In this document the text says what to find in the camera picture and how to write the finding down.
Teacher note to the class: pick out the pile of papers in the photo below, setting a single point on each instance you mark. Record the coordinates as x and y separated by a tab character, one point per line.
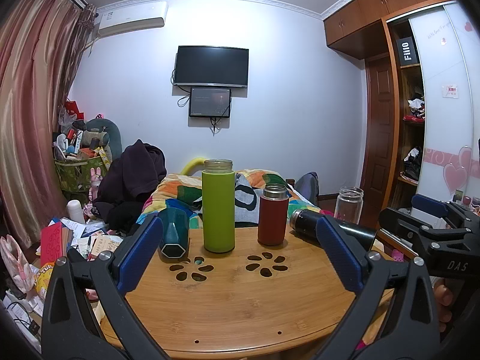
93	240

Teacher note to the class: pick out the yellow foam tube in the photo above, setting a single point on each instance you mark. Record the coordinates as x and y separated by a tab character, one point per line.
191	165

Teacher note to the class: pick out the pile of dark clothes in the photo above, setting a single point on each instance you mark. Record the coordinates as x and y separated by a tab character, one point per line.
129	180

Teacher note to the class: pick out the black wall television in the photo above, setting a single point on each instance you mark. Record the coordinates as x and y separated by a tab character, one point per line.
211	65

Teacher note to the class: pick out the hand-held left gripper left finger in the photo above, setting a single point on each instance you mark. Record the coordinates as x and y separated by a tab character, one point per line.
139	257

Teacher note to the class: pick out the pink patterned bag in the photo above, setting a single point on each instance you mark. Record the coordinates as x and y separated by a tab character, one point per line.
15	262

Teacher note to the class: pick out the red gift bag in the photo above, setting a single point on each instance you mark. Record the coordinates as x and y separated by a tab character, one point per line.
73	109

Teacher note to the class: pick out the person's right hand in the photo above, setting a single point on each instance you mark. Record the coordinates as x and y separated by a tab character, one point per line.
444	298

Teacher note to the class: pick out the red patterned box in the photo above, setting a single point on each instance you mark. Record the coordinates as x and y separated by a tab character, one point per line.
51	242

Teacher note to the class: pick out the small black wall monitor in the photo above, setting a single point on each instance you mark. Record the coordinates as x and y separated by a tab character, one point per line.
210	101

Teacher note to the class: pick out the red cup with steel rim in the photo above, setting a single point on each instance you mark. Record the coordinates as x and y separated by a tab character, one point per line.
272	221

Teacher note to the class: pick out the clear glass cup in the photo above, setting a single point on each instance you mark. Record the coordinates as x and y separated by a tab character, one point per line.
348	208

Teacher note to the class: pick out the brown wooden door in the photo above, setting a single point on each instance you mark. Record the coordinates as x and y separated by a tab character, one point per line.
380	127

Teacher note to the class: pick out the yellow snack packet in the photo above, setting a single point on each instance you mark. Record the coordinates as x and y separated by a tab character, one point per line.
44	279

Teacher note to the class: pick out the dark teal faceted cup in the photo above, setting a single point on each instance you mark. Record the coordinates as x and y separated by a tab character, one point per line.
173	228

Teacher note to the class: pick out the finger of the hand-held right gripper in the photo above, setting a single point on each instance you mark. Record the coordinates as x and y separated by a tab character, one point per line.
403	225
431	204

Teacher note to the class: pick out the white bottle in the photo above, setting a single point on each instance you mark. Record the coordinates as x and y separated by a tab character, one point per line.
76	212

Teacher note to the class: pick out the colourful patchwork blanket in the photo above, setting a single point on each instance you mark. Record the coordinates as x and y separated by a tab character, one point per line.
249	191

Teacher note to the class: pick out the dark grey backpack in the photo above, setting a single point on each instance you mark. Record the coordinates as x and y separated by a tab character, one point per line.
307	187

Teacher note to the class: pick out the wooden overhead cabinets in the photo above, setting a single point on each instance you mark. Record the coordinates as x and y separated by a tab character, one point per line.
371	11

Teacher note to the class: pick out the pink bunny toy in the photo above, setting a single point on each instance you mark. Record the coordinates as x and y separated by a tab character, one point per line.
96	182

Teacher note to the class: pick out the black cup with steel rim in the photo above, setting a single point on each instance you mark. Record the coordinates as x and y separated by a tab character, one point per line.
303	224

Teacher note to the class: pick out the black box with white print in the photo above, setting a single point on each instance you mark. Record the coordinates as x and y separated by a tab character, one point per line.
407	51

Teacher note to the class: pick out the grey green pillow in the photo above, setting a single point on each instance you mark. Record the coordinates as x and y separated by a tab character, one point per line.
110	131

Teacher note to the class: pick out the black clothes on shelf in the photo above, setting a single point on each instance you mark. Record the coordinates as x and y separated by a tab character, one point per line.
412	163

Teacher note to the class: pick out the tall green cup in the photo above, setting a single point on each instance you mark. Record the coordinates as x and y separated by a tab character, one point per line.
218	213

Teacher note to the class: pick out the white air conditioner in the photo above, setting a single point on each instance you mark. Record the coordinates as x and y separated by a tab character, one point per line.
131	17

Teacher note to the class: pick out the pink striped curtain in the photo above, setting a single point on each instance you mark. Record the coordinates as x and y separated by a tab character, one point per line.
33	101

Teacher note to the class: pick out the red and white clothes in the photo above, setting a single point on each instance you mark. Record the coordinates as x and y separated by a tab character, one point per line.
417	108

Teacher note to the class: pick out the white heart-print wardrobe door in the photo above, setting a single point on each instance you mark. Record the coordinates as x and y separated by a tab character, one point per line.
446	112

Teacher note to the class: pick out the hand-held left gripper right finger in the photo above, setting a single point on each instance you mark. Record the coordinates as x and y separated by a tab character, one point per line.
339	257

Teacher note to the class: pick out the green storage basket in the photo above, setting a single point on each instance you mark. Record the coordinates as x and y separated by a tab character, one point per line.
77	174

